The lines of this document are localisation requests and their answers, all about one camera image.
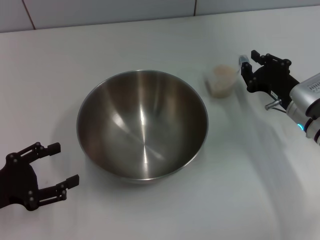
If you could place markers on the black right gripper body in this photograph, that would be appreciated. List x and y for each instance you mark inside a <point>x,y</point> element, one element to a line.
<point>272,80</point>

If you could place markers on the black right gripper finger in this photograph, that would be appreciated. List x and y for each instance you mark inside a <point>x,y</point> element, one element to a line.
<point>247,75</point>
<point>275,60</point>

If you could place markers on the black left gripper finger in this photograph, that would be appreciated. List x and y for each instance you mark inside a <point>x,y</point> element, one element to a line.
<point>72,181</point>
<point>53,148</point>

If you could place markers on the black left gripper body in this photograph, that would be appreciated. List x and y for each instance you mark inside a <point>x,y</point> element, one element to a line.
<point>20,182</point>

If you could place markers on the stainless steel mixing bowl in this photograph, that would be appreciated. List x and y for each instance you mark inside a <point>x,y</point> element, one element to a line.
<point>142,125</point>

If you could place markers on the white partition board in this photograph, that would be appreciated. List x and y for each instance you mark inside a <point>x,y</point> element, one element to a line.
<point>250,5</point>
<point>112,10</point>
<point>12,15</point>

